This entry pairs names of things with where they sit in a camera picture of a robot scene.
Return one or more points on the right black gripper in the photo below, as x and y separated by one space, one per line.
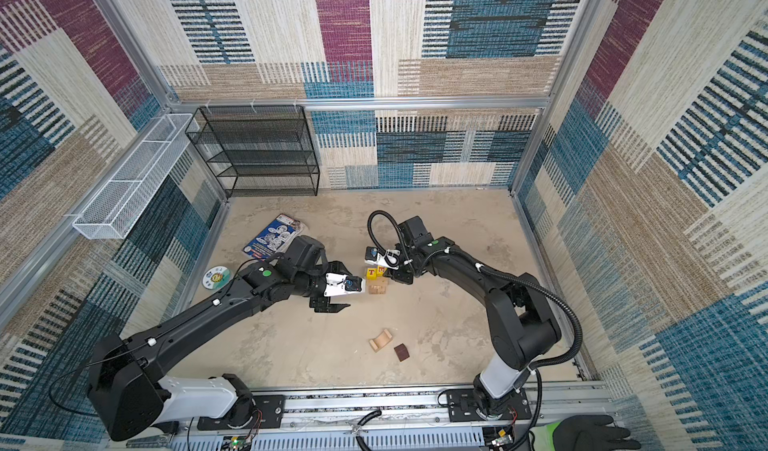
397 274

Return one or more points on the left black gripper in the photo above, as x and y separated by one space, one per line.
324 304

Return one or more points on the wood arch block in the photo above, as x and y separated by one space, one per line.
381 340

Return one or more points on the plain wood block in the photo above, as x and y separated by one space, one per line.
379 281

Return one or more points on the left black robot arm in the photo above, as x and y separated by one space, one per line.
128 383

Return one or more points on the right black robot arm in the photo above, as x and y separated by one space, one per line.
521 322

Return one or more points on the dark red triangular block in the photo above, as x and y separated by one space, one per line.
402 352

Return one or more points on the black and green gloved hand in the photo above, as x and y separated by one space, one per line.
582 433

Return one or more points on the blue paperback comic book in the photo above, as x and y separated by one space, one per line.
275 237

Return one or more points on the round tin can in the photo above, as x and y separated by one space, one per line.
216 278

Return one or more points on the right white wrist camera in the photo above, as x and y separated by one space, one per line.
389 259

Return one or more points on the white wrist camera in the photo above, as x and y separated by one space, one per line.
342 285
389 259

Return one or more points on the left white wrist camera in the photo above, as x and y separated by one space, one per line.
342 285

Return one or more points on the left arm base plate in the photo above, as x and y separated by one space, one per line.
266 412

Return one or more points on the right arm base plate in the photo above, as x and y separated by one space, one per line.
467 405

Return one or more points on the black wire mesh shelf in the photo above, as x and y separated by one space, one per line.
257 151

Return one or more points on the white wire mesh basket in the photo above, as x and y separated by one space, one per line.
113 212

